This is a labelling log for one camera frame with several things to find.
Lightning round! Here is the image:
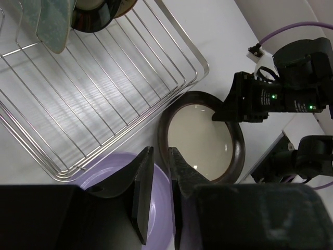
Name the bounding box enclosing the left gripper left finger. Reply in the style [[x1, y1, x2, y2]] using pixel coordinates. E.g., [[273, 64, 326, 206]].
[[83, 147, 154, 245]]

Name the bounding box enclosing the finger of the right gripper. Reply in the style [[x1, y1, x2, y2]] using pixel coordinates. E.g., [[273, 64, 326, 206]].
[[212, 71, 250, 122]]

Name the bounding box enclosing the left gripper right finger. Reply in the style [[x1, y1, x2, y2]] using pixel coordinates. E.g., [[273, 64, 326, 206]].
[[168, 147, 208, 249]]

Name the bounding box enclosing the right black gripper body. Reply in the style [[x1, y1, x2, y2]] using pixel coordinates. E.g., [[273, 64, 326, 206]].
[[247, 37, 332, 122]]

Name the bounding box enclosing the purple plastic plate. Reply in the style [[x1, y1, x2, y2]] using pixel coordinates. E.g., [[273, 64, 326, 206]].
[[69, 152, 173, 249]]

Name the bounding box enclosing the brown rim cream bowl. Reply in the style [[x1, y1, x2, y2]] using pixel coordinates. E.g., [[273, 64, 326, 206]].
[[157, 91, 246, 184]]

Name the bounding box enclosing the dark striped rim plate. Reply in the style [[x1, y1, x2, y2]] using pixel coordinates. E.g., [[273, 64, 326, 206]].
[[71, 0, 125, 33]]

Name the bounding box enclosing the light green rectangular dish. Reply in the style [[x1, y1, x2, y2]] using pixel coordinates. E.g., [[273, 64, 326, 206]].
[[11, 0, 76, 54]]

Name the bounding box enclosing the beige wooden plate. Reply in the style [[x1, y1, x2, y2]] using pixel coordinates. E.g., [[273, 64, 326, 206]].
[[115, 0, 137, 18]]

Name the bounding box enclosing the wire dish rack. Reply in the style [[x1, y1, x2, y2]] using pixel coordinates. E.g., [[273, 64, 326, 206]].
[[1, 1, 209, 183]]

